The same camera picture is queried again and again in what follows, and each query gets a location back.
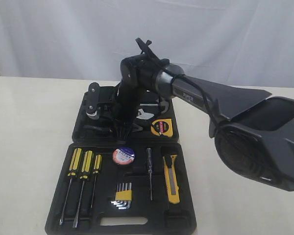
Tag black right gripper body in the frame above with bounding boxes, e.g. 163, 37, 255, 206
110, 102, 139, 130

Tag black electrical tape roll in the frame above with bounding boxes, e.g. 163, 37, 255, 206
112, 146, 135, 166

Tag yellow tape measure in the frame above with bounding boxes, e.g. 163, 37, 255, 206
150, 118, 173, 138

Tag yellow utility knife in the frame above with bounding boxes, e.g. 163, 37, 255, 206
163, 155, 180, 205

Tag black plastic tool case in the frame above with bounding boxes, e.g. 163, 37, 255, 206
45, 91, 196, 235

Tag pliers black orange handles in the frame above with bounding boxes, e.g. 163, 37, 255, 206
83, 123, 143, 135

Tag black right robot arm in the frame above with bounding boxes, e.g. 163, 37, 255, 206
114, 54, 294, 191

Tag silver adjustable wrench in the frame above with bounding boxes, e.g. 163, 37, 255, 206
135, 108, 154, 127

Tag clear voltage tester screwdriver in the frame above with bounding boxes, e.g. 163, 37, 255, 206
146, 147, 153, 201

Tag small yellow black screwdriver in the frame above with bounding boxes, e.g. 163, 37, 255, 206
90, 154, 102, 209

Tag middle yellow black screwdriver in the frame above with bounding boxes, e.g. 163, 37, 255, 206
73, 150, 93, 228

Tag large yellow black screwdriver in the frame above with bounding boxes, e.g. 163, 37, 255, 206
59, 148, 82, 226

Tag hex key set yellow holder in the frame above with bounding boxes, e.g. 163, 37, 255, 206
110, 182, 132, 210

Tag white backdrop curtain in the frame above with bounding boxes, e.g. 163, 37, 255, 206
0, 0, 294, 87

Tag claw hammer black handle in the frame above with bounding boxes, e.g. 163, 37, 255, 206
140, 97, 170, 114

